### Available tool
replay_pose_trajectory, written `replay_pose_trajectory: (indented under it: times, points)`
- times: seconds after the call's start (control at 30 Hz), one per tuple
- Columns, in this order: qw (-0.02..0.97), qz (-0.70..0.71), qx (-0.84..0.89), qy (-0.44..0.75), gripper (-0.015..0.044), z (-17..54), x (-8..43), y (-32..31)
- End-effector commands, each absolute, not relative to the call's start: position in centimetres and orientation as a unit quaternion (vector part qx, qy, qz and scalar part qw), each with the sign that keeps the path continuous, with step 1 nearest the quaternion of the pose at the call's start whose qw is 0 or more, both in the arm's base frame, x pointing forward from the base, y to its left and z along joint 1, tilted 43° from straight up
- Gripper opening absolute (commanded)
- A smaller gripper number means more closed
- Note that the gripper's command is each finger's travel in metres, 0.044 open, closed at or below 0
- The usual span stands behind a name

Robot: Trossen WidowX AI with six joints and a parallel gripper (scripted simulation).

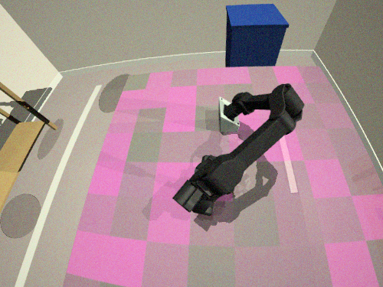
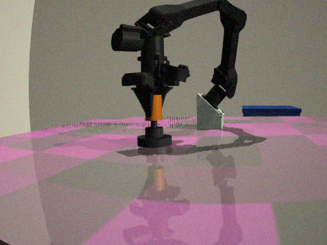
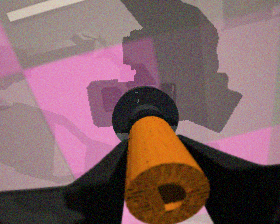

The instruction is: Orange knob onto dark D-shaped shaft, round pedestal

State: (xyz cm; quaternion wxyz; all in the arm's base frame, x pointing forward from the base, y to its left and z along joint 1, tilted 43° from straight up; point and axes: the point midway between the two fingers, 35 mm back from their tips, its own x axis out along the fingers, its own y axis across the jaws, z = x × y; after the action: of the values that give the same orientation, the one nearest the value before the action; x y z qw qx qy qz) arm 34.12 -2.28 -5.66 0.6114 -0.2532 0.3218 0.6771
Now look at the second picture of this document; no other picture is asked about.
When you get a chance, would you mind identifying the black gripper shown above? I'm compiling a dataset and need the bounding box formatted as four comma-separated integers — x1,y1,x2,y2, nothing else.
122,51,179,117

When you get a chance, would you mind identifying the orange cylinder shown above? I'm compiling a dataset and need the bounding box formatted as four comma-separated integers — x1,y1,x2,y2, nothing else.
145,95,162,121

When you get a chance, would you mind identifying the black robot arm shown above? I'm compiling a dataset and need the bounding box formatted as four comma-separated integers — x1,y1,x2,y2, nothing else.
111,0,247,109

